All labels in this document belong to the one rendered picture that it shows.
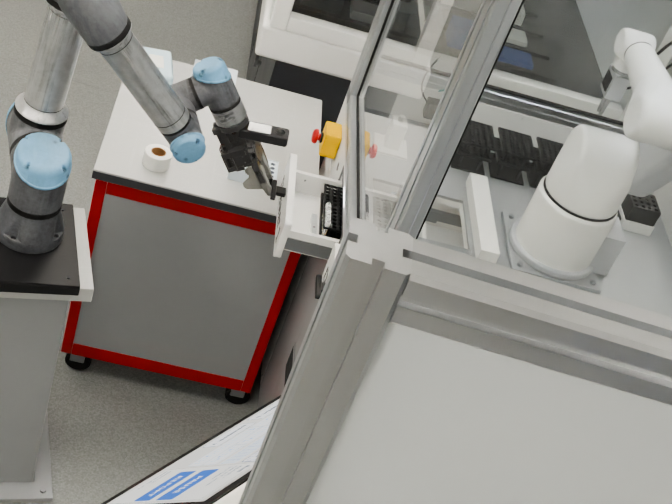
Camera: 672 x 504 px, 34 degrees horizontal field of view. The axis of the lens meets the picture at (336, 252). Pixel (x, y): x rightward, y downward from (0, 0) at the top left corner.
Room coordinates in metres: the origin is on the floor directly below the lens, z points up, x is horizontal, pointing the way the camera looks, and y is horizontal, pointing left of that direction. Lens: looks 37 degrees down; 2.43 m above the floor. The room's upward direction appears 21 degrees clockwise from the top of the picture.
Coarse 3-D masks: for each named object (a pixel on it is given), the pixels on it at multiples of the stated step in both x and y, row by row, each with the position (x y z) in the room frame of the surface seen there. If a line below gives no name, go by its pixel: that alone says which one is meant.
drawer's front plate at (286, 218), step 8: (288, 160) 2.30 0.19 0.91; (296, 160) 2.28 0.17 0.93; (288, 168) 2.25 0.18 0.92; (296, 168) 2.24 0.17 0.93; (288, 176) 2.21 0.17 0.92; (280, 184) 2.29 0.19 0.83; (288, 184) 2.17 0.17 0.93; (288, 192) 2.14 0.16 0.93; (288, 200) 2.10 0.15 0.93; (288, 208) 2.07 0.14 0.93; (280, 216) 2.12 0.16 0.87; (288, 216) 2.05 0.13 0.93; (280, 224) 2.08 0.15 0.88; (288, 224) 2.02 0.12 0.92; (280, 232) 2.04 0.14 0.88; (288, 232) 2.02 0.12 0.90; (280, 240) 2.02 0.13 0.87; (280, 248) 2.02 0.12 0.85; (280, 256) 2.02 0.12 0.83
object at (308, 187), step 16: (304, 176) 2.28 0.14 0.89; (320, 176) 2.30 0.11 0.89; (304, 192) 2.29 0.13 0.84; (320, 192) 2.29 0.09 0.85; (304, 208) 2.23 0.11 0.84; (304, 224) 2.16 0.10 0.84; (288, 240) 2.04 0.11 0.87; (304, 240) 2.05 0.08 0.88; (320, 240) 2.06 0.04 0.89; (336, 240) 2.07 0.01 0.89; (320, 256) 2.06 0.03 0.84
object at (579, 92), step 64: (576, 0) 1.70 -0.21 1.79; (640, 0) 1.72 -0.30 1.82; (512, 64) 1.69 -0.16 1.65; (576, 64) 1.71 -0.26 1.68; (640, 64) 1.73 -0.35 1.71; (512, 128) 1.70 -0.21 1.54; (576, 128) 1.72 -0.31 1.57; (640, 128) 1.74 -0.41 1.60; (448, 192) 1.69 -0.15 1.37; (512, 192) 1.71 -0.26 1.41; (576, 192) 1.73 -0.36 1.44; (640, 192) 1.76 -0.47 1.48; (512, 256) 1.72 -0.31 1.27; (576, 256) 1.75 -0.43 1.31; (640, 256) 1.77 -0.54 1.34
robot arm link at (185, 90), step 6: (174, 84) 2.08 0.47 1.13; (180, 84) 2.07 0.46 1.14; (186, 84) 2.07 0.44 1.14; (192, 84) 2.07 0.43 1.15; (174, 90) 2.06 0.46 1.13; (180, 90) 2.06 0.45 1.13; (186, 90) 2.06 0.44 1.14; (192, 90) 2.06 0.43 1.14; (180, 96) 2.04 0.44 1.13; (186, 96) 2.05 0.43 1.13; (192, 96) 2.06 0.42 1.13; (186, 102) 2.03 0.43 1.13; (192, 102) 2.05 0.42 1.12; (198, 102) 2.06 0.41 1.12; (192, 108) 2.03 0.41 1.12; (198, 108) 2.06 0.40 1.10
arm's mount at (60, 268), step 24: (72, 216) 1.92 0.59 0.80; (72, 240) 1.84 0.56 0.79; (0, 264) 1.69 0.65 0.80; (24, 264) 1.72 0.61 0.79; (48, 264) 1.74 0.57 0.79; (72, 264) 1.77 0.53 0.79; (0, 288) 1.64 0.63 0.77; (24, 288) 1.67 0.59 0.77; (48, 288) 1.69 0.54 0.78; (72, 288) 1.71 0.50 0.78
